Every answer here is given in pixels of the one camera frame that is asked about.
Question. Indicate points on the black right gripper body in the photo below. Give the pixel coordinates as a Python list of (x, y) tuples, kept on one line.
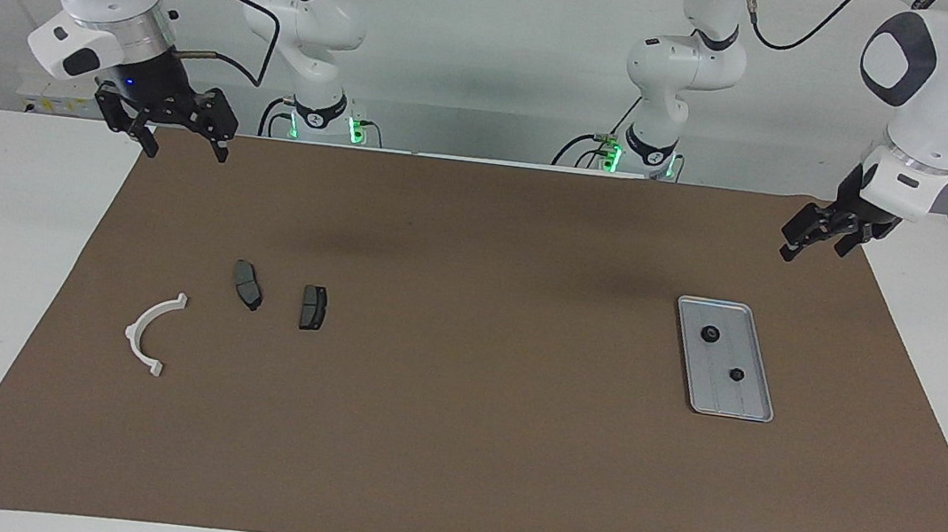
[(142, 81)]

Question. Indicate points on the silver metal tray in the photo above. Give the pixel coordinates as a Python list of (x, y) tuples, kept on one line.
[(723, 393)]

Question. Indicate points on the white wall socket box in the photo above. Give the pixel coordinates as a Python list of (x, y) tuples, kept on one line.
[(47, 94)]

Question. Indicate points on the curved dark brake pad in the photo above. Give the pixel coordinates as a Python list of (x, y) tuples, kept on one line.
[(247, 285)]

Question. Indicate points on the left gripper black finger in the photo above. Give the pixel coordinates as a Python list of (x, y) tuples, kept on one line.
[(810, 226), (853, 241)]

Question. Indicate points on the brown table mat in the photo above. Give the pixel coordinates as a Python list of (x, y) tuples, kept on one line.
[(454, 442)]

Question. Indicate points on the white semicircular bracket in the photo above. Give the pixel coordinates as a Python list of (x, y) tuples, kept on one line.
[(138, 333)]

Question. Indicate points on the large black bearing gear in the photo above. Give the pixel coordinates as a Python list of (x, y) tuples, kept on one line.
[(709, 333)]

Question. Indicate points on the rectangular dark brake pad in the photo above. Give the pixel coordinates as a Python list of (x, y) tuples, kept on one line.
[(313, 308)]

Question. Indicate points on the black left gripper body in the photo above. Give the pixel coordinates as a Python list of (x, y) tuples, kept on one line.
[(860, 207)]

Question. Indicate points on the small black bearing gear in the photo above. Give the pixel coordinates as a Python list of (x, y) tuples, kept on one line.
[(736, 373)]

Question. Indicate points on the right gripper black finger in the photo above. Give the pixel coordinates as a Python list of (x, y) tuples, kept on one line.
[(133, 125), (219, 116)]

